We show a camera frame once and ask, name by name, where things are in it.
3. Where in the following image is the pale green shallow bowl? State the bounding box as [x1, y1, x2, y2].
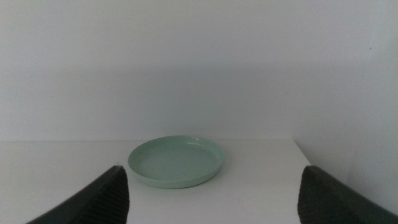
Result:
[127, 134, 226, 190]

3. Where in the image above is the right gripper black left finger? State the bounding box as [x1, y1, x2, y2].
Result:
[26, 165, 130, 224]

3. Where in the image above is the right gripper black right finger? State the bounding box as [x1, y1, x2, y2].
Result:
[297, 165, 398, 224]

